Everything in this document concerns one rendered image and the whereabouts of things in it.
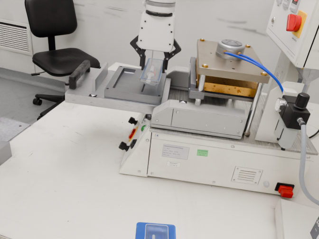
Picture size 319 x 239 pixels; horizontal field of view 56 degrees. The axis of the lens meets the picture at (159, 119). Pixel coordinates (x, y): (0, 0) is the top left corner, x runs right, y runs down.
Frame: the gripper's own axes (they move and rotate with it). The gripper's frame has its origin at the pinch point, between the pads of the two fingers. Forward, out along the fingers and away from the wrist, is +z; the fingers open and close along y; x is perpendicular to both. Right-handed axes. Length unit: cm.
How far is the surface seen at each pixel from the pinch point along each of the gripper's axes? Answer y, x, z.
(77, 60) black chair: -71, 136, 55
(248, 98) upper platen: 27.6, -10.3, 2.2
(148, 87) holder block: -0.7, -1.3, 7.0
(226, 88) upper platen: 21.0, -10.3, 0.2
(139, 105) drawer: -1.9, -11.0, 8.7
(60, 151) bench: -26.6, -10.1, 30.0
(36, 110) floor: -109, 134, 105
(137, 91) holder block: -3.3, -8.3, 5.5
